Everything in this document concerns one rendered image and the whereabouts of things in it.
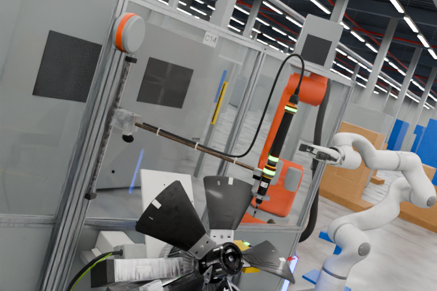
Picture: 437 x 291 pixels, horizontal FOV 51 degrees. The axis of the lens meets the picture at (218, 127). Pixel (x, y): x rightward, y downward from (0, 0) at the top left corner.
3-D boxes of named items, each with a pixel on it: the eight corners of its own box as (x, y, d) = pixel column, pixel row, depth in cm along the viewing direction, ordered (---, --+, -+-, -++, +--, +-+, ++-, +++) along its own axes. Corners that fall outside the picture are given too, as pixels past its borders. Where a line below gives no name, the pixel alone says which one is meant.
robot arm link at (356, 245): (337, 267, 219) (354, 221, 216) (361, 288, 202) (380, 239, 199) (317, 264, 214) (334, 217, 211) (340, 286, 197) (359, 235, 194)
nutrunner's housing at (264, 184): (252, 202, 171) (292, 86, 166) (254, 200, 175) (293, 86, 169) (261, 206, 170) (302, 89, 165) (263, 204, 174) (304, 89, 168)
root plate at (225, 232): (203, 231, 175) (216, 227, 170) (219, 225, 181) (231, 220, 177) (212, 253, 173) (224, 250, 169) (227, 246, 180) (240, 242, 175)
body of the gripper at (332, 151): (340, 168, 189) (324, 165, 182) (321, 160, 197) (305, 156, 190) (346, 152, 188) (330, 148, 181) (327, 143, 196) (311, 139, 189)
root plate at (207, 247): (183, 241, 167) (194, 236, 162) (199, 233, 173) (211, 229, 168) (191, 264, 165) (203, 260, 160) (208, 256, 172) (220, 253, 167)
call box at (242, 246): (223, 258, 227) (229, 239, 225) (237, 258, 233) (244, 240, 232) (243, 276, 215) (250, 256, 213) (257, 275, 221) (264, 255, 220)
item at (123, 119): (106, 125, 186) (112, 106, 185) (115, 125, 192) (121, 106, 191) (129, 134, 183) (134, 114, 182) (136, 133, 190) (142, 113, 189)
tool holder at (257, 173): (244, 193, 171) (253, 169, 169) (248, 189, 177) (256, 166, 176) (267, 202, 168) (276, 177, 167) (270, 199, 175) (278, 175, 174)
